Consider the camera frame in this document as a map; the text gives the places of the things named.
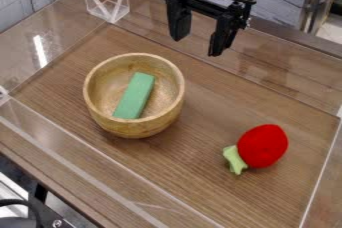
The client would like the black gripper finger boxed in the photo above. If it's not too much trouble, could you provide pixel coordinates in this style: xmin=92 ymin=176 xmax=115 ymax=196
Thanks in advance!
xmin=167 ymin=0 xmax=192 ymax=41
xmin=208 ymin=14 xmax=238 ymax=57

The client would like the red plush strawberry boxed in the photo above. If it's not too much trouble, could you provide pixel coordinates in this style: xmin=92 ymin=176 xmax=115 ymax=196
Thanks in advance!
xmin=223 ymin=124 xmax=288 ymax=175

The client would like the metal table leg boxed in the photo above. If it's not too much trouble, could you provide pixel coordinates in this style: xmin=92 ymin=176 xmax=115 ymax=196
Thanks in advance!
xmin=300 ymin=0 xmax=332 ymax=35

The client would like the wooden bowl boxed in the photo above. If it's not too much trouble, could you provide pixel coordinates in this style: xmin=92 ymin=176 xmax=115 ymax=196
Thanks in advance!
xmin=83 ymin=53 xmax=184 ymax=138

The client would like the green rectangular block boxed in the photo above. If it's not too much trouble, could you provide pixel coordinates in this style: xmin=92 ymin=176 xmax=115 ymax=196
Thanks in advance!
xmin=112 ymin=72 xmax=155 ymax=119

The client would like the clear acrylic corner bracket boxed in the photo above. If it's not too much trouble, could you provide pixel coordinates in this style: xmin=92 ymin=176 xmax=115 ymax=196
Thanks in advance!
xmin=84 ymin=0 xmax=129 ymax=24

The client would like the clear acrylic tray wall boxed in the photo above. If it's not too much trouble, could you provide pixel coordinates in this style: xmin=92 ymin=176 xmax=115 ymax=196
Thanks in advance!
xmin=0 ymin=87 xmax=223 ymax=228

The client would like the black table leg bracket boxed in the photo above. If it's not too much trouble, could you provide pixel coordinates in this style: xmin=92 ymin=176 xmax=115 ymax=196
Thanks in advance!
xmin=28 ymin=184 xmax=75 ymax=228

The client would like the black cable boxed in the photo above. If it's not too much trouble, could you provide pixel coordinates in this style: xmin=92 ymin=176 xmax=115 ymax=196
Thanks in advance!
xmin=0 ymin=198 xmax=41 ymax=228

